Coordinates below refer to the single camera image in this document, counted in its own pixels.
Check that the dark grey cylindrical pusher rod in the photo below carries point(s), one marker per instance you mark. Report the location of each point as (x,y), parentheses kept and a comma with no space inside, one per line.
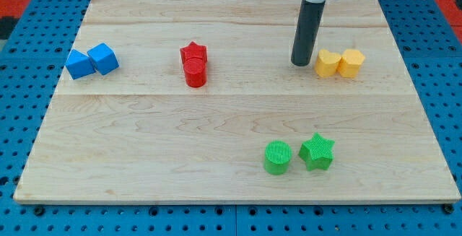
(308,22)

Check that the yellow heart block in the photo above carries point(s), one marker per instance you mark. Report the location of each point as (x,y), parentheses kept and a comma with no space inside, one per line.
(326,63)

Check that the yellow hexagon block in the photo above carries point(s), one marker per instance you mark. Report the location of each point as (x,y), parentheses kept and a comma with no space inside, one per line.
(350,63)

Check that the wooden board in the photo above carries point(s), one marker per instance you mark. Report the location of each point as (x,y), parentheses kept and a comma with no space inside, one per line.
(141,136)

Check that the red star block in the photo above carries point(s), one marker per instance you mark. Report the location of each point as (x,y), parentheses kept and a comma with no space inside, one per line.
(193,50)

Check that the red cylinder block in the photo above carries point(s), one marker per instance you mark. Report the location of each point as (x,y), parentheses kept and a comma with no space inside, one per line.
(195,72)

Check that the green star block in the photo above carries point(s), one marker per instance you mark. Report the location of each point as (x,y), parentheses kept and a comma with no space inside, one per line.
(317,152)

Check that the green cylinder block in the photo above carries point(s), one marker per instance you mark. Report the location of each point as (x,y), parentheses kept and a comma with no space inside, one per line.
(277,157)

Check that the blue cube block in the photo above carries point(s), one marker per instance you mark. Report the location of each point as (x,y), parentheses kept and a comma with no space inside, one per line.
(103,58)

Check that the blue triangular block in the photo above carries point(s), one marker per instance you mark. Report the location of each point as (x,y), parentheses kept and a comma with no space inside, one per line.
(79,65)

